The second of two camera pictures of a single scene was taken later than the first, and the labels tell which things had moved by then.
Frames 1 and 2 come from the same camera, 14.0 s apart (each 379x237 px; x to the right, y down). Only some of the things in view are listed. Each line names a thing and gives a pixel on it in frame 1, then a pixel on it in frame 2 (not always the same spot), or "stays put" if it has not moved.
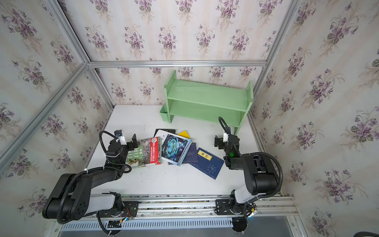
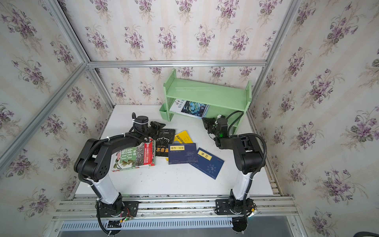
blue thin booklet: [208, 163] stays put
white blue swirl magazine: [174, 148] to [190, 108]
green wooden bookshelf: [223, 104] stays put
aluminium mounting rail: [196, 208] stays put
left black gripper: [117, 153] to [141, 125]
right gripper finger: [218, 141] to [209, 124]
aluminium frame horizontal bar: [178, 63] stays put
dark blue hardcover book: [191, 155] stays put
